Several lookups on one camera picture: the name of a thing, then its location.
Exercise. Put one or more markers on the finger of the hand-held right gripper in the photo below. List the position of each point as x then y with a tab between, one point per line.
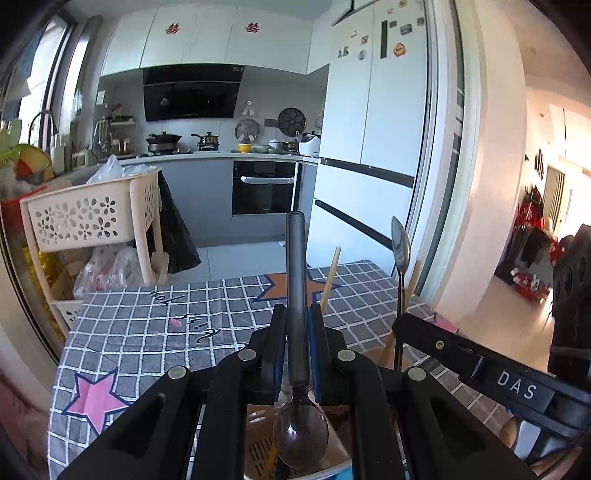
443	346

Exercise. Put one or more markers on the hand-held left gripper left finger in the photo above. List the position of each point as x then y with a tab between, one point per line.
277	350

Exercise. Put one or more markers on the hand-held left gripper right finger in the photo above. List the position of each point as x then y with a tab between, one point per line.
318	355

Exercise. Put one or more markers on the white plastic utensil holder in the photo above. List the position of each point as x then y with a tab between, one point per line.
261	454

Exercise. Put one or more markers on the red items on floor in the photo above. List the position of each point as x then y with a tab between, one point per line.
528	284

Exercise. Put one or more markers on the hanging dark and red clothes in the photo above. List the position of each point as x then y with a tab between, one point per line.
531	230

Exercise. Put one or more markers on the grey checked star tablecloth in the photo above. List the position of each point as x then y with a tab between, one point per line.
138	332

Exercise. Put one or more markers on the black plastic bag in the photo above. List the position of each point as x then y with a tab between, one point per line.
178	230

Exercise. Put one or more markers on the black built-in oven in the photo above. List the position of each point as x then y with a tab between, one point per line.
263	189

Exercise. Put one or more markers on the clear plastic bag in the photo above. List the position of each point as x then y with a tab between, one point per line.
111	272

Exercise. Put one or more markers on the yellow bowl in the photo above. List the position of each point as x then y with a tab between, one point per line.
244	147

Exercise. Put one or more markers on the white rice cooker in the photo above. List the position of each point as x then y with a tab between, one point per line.
309	144

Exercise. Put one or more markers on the white refrigerator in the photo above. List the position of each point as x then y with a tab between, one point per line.
369	138

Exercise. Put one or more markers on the small metal cooking pot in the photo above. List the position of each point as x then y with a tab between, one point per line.
207	141

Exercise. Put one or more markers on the round metal steamer rack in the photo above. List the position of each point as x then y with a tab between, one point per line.
246	129

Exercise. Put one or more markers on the round black hanging pan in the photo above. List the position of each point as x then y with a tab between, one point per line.
292	121

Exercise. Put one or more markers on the cream perforated basket trolley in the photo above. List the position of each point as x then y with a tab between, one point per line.
83	217

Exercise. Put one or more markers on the black wok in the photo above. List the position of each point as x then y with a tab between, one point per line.
164	141

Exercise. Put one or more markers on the white plastic bag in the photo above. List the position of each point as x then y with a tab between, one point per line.
113	168

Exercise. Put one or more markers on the gold foil packet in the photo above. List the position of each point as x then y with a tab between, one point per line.
44	272

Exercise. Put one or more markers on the black range hood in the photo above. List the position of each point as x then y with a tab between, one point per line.
191	92

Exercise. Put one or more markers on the group of fridge magnets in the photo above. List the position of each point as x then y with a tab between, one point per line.
400	49

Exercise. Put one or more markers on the white upper kitchen cabinets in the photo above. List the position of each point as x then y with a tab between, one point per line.
207	41

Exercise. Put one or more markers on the red paper cabinet sticker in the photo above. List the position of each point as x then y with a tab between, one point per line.
172	27
252	26

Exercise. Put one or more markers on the kitchen sink faucet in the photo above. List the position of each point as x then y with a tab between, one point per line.
42	122

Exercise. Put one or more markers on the dark wall decoration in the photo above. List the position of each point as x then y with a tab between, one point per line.
539	162

